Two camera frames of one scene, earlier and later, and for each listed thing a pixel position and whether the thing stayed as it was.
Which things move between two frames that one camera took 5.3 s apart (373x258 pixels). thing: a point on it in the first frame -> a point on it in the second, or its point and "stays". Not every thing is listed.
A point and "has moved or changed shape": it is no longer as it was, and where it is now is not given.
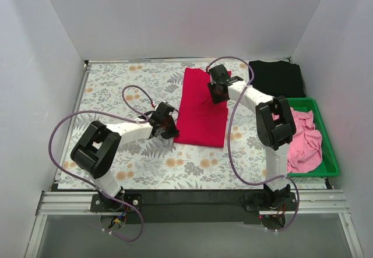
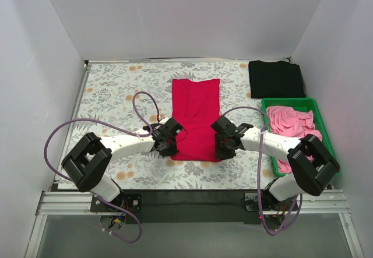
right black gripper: [217, 94] -> [222, 149]
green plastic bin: [329, 166] stays
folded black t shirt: [278, 78] stays
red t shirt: [199, 121] has moved or changed shape
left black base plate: [99, 203] stays
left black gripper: [170, 128] -> [168, 148]
